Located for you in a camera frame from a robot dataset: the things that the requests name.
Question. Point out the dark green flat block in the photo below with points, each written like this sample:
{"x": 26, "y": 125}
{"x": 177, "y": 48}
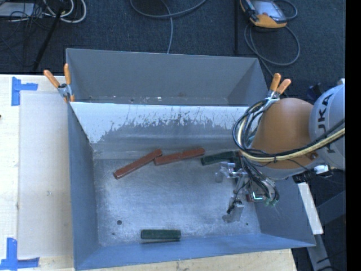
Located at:
{"x": 217, "y": 157}
{"x": 160, "y": 234}

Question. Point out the red-brown flat block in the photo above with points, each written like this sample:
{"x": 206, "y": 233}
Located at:
{"x": 180, "y": 155}
{"x": 136, "y": 164}

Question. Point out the black cylinder on white bracket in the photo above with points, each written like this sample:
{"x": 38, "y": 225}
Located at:
{"x": 306, "y": 176}

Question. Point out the grey metal bin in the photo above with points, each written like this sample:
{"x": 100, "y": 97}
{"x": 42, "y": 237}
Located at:
{"x": 169, "y": 196}

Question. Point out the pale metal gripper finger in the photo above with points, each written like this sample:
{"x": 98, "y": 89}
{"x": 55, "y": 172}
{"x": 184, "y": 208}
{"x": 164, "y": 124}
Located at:
{"x": 234, "y": 214}
{"x": 225, "y": 170}

